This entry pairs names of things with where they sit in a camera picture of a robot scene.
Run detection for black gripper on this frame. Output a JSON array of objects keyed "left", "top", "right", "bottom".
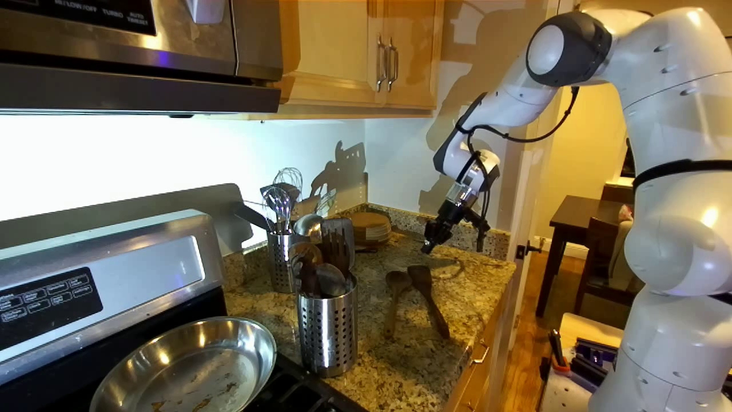
[{"left": 419, "top": 182, "right": 492, "bottom": 256}]

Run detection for dark wooden spatula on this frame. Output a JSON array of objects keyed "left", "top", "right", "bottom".
[{"left": 406, "top": 264, "right": 456, "bottom": 344}]

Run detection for tall perforated steel cutlery holder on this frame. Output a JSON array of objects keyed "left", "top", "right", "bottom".
[{"left": 296, "top": 276, "right": 361, "bottom": 378}]

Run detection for small steel cutlery holder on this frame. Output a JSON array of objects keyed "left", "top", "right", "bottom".
[{"left": 266, "top": 228, "right": 304, "bottom": 299}]

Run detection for perforated wooden spoon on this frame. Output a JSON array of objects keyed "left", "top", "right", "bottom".
[{"left": 383, "top": 269, "right": 415, "bottom": 344}]

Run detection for stacked wooden bowls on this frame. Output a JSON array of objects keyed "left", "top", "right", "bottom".
[{"left": 345, "top": 209, "right": 396, "bottom": 252}]

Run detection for dark wooden side table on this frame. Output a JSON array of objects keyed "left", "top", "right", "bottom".
[{"left": 534, "top": 193, "right": 650, "bottom": 320}]

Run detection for dark wooden utensil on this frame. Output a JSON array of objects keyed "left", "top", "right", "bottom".
[{"left": 319, "top": 215, "right": 359, "bottom": 283}]

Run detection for wooden base cabinet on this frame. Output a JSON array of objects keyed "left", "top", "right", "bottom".
[{"left": 443, "top": 261, "right": 530, "bottom": 412}]

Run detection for steel ladle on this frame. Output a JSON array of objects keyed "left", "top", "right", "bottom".
[{"left": 290, "top": 213, "right": 331, "bottom": 240}]

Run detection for black slotted turner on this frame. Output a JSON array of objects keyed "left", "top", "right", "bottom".
[{"left": 290, "top": 239, "right": 328, "bottom": 299}]

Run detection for white robot cart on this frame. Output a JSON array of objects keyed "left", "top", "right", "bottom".
[{"left": 535, "top": 309, "right": 632, "bottom": 412}]

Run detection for steel frying pan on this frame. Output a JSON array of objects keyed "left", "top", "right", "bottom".
[{"left": 89, "top": 316, "right": 282, "bottom": 412}]

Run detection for stainless steel gas range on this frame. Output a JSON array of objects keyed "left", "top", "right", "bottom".
[{"left": 0, "top": 182, "right": 368, "bottom": 412}]

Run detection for stainless steel microwave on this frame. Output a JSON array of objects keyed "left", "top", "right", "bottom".
[{"left": 0, "top": 0, "right": 287, "bottom": 117}]

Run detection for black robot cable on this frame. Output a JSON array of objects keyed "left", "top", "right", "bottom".
[{"left": 451, "top": 86, "right": 583, "bottom": 233}]

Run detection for steel wire whisk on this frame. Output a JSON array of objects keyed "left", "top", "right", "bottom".
[{"left": 261, "top": 165, "right": 307, "bottom": 237}]

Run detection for light wooden wall cabinet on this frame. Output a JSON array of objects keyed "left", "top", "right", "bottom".
[{"left": 276, "top": 0, "right": 448, "bottom": 122}]

